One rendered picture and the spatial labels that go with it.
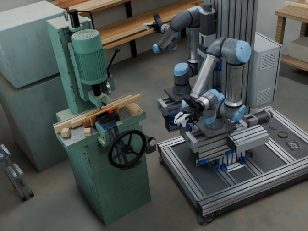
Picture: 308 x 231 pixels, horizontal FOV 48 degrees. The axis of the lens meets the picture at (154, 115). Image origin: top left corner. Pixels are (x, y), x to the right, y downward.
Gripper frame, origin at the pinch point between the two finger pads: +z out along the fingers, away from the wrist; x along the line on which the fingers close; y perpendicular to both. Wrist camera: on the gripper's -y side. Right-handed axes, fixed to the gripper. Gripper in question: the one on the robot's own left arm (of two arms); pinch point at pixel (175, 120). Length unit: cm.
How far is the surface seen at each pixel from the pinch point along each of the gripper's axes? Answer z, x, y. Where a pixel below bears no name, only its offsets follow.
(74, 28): -11, 83, -40
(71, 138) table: 19, 78, 23
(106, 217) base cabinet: 13, 81, 104
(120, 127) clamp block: -5, 55, 23
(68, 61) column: -6, 95, -18
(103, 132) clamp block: 6, 59, 21
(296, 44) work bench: -291, 60, 73
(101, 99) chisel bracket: -9, 74, 8
